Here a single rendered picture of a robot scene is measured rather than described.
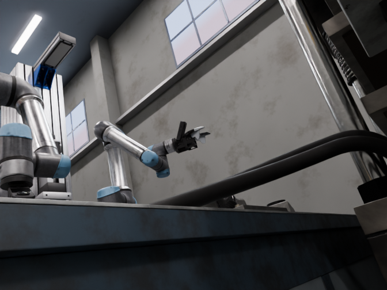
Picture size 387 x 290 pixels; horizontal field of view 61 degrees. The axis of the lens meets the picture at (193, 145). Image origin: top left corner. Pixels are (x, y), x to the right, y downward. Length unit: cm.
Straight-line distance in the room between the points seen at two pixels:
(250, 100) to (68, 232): 453
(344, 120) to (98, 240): 68
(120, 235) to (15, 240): 9
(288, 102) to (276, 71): 50
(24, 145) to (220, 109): 428
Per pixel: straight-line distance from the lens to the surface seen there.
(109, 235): 31
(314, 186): 414
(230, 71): 512
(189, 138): 175
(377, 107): 91
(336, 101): 87
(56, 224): 28
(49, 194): 163
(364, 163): 83
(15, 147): 92
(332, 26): 103
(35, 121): 120
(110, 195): 168
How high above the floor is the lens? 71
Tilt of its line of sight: 23 degrees up
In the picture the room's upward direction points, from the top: 15 degrees counter-clockwise
